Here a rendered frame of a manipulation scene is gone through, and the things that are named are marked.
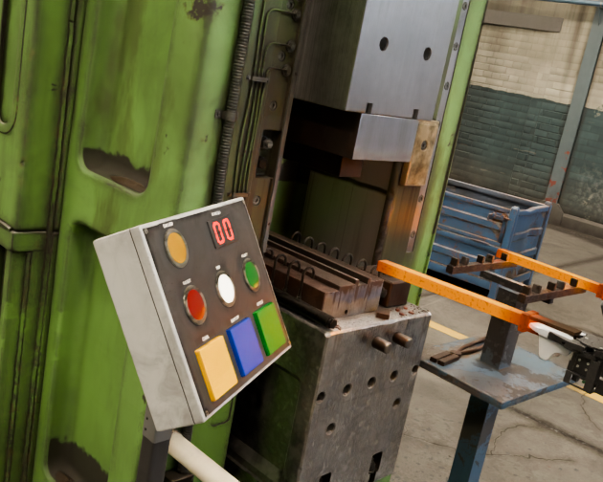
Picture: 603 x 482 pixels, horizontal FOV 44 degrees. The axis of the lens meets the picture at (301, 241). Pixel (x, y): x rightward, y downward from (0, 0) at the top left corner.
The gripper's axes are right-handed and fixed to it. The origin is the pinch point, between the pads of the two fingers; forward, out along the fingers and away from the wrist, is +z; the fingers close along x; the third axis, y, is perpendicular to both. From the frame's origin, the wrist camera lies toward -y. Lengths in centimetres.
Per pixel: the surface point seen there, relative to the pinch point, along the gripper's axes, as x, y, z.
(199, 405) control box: -68, 8, 13
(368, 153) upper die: -8.0, -21.5, 42.1
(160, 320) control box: -71, -2, 20
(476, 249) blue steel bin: 336, 75, 203
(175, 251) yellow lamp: -67, -10, 25
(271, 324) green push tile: -44, 5, 25
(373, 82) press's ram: -11, -36, 42
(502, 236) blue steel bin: 338, 61, 187
